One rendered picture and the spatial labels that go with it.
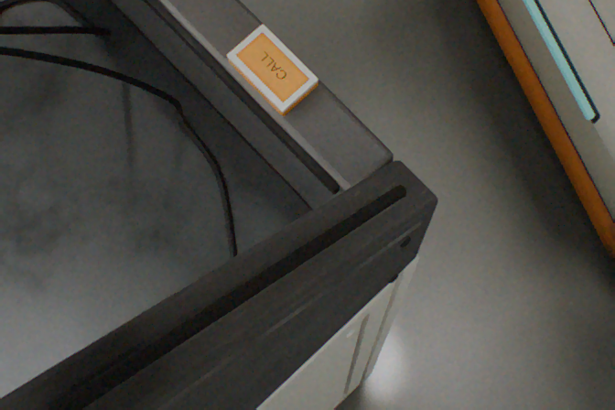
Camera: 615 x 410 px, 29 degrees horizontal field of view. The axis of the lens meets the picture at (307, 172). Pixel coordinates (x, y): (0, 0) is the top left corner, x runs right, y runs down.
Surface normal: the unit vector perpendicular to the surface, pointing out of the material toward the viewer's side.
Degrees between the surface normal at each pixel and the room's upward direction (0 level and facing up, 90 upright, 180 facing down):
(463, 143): 0
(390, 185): 43
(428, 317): 0
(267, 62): 0
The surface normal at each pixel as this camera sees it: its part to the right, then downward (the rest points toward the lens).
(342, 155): 0.00, -0.28
